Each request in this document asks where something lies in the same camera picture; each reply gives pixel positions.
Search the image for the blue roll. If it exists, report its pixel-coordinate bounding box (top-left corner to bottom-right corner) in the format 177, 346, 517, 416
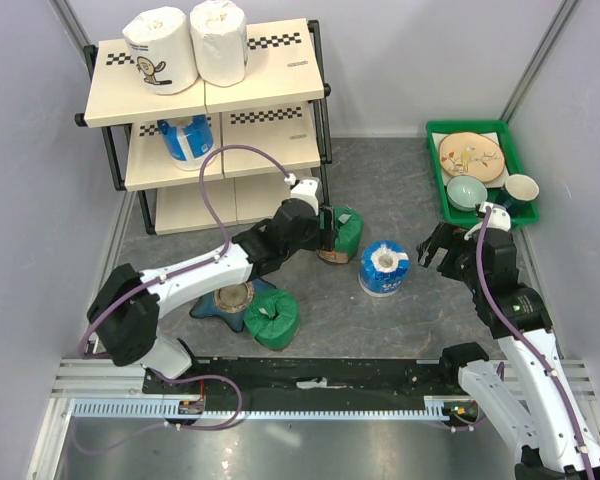
157, 115, 214, 171
358, 240, 410, 298

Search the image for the plain white roll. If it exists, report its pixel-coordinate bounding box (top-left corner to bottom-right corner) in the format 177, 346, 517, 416
189, 1, 248, 87

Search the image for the white cartoon-print roll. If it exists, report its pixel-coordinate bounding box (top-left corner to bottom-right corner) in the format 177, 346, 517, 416
122, 6, 198, 95

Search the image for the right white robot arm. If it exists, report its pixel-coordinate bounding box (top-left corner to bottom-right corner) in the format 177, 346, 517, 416
417, 222, 600, 479

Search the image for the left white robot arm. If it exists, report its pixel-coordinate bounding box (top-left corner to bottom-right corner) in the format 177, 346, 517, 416
87, 199, 336, 393

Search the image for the green roll near shelf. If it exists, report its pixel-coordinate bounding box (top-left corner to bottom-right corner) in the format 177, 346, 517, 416
316, 206, 364, 265

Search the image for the beige three-tier shelf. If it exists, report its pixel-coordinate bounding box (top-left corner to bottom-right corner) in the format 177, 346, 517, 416
75, 19, 331, 235

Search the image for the celadon ceramic bowl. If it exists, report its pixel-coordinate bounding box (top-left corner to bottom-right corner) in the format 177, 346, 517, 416
446, 175, 488, 211

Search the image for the dark green white-lined cup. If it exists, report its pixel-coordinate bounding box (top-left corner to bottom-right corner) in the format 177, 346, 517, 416
495, 174, 540, 215

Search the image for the green plastic tray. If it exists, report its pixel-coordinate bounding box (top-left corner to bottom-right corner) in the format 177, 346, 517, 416
426, 120, 524, 228

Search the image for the bird-painted ceramic plate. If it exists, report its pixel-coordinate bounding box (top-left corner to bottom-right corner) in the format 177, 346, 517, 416
438, 132, 505, 183

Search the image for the green roll front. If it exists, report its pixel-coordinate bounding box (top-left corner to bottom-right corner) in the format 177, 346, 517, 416
244, 289, 300, 350

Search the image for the blue star-shaped dish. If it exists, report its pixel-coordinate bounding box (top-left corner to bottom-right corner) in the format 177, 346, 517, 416
189, 279, 276, 333

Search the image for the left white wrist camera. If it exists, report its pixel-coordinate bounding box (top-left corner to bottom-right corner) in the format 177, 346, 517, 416
284, 173, 321, 211

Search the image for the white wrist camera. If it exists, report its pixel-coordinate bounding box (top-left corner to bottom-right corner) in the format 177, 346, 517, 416
284, 173, 321, 211
476, 201, 512, 232

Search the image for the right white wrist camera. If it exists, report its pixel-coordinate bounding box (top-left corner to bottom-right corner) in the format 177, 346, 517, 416
476, 201, 512, 232

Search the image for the slotted cable duct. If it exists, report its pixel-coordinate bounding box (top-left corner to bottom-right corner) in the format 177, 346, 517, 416
72, 398, 451, 421

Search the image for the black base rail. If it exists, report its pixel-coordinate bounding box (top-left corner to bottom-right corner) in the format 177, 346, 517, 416
142, 355, 481, 416

